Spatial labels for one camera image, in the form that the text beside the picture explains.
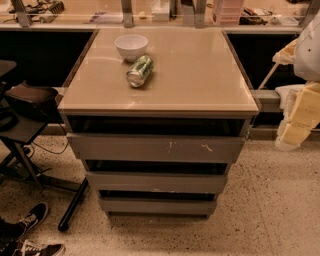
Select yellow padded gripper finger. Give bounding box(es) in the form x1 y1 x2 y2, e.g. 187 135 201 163
278 122 311 146
289 82 320 128

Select grey top drawer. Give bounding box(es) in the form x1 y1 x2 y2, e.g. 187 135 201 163
67 133 244 163

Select grey drawer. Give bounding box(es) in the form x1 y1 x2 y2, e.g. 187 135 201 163
67 133 244 163
85 171 226 193
98 198 217 215

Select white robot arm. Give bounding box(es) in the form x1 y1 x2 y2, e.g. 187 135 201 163
272 11 320 151

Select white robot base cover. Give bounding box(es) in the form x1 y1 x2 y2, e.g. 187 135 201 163
275 84 304 110

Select grey drawer cabinet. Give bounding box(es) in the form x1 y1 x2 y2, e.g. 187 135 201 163
59 27 259 203

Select grey bottom drawer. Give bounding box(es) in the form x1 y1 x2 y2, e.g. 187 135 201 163
98 198 217 215

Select grey middle drawer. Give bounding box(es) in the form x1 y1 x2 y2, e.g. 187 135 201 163
85 171 226 193

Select white stick with black tip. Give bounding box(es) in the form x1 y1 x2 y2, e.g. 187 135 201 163
257 63 279 90

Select pink stacked bins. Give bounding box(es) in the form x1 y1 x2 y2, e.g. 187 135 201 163
212 0 244 25

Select green soda can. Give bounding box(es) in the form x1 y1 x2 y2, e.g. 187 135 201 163
127 55 154 88

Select white ceramic bowl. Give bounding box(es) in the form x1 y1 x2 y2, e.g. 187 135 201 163
114 35 148 62

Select dark brown bag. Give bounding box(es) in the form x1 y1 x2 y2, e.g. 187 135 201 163
4 82 58 121

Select black office chair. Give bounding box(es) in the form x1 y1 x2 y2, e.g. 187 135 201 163
0 59 90 233

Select black sneaker upper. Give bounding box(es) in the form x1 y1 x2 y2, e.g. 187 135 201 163
0 202 49 240

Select black sneaker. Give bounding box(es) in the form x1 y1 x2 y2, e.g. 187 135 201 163
0 202 49 240
0 240 66 256

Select black sneaker lower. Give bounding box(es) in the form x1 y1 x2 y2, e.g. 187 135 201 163
0 240 66 256

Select black floor cable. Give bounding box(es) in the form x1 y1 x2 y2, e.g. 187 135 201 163
23 123 70 158

